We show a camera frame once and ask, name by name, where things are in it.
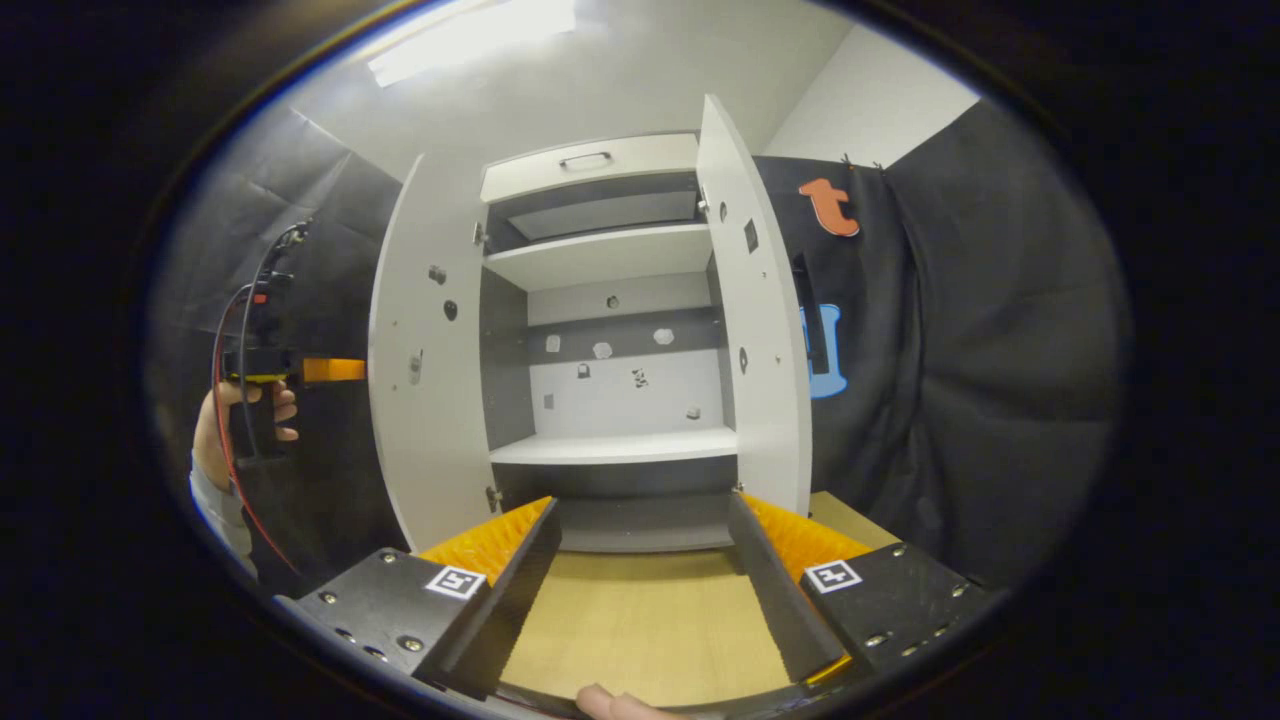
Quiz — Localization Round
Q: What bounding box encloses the black backdrop cloth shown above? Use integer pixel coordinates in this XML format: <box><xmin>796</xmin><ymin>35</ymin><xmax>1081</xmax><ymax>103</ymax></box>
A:
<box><xmin>150</xmin><ymin>100</ymin><xmax>1136</xmax><ymax>601</ymax></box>

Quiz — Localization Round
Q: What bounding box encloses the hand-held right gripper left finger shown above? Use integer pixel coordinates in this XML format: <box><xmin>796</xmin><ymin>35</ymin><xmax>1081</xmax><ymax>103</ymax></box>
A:
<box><xmin>272</xmin><ymin>497</ymin><xmax>564</xmax><ymax>704</ymax></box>

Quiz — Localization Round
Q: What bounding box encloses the white double-door shoe cabinet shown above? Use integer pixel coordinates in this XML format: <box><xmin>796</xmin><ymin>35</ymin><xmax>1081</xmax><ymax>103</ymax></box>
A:
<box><xmin>478</xmin><ymin>130</ymin><xmax>746</xmax><ymax>554</ymax></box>

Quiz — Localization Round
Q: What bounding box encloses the white cabinet drawer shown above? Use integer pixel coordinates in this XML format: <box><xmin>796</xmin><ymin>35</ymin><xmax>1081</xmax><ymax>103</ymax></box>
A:
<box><xmin>480</xmin><ymin>132</ymin><xmax>701</xmax><ymax>205</ymax></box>

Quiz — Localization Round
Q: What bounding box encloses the red cable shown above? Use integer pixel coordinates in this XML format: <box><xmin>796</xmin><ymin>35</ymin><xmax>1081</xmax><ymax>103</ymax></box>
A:
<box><xmin>210</xmin><ymin>283</ymin><xmax>301</xmax><ymax>576</ymax></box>

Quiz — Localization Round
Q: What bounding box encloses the cabinet door with headphone sticker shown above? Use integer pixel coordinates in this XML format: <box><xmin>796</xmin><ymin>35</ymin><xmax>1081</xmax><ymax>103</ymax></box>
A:
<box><xmin>695</xmin><ymin>93</ymin><xmax>833</xmax><ymax>518</ymax></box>

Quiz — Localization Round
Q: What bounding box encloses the cabinet door with camera sticker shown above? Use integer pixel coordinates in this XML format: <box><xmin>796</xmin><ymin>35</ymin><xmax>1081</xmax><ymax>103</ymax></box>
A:
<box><xmin>367</xmin><ymin>152</ymin><xmax>496</xmax><ymax>553</ymax></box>

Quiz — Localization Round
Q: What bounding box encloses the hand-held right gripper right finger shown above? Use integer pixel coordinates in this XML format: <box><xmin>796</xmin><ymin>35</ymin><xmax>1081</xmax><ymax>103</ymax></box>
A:
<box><xmin>727</xmin><ymin>490</ymin><xmax>1001</xmax><ymax>693</ymax></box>

